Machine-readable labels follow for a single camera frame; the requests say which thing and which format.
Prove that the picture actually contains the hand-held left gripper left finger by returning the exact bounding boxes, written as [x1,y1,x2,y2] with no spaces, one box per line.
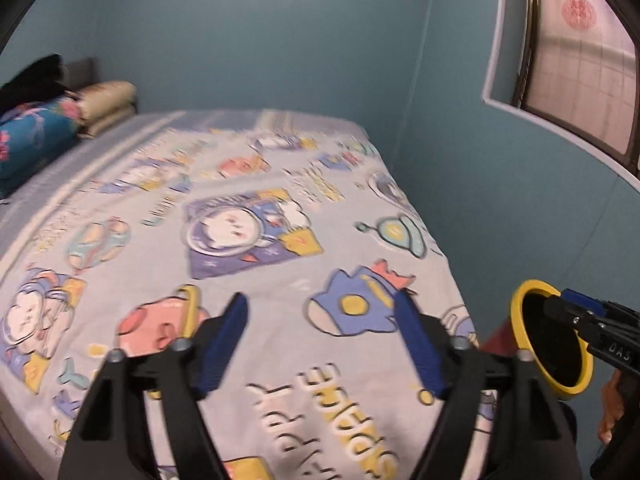
[57,291,250,480]

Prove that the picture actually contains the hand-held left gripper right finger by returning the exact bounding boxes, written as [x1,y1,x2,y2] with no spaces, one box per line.
[392,287,583,480]

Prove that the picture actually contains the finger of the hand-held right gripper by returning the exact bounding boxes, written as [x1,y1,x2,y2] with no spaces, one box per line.
[560,287,609,319]
[544,296,608,344]

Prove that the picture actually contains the yellow rimmed trash bin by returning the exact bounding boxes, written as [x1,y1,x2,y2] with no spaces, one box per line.
[480,280,596,402]

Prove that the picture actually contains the person's right hand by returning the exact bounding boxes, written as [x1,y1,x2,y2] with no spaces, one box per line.
[598,374,627,447]

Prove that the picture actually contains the cartoon printed blanket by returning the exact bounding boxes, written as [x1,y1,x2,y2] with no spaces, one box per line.
[0,125,482,480]

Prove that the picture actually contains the beige pillows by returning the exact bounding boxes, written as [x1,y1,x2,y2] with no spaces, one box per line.
[75,80,139,141]

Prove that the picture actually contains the blue floral quilt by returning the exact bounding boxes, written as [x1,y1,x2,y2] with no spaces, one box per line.
[0,95,84,199]

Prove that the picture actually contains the red round window sticker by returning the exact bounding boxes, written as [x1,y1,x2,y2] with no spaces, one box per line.
[562,0,599,29]

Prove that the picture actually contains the grey headboard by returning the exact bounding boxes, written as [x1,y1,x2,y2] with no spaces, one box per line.
[62,57,96,94]

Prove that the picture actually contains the black folded clothes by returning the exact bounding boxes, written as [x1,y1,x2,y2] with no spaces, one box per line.
[0,53,69,116]

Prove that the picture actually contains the window with brown frame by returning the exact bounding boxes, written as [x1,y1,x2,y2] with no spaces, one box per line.
[482,0,640,182]

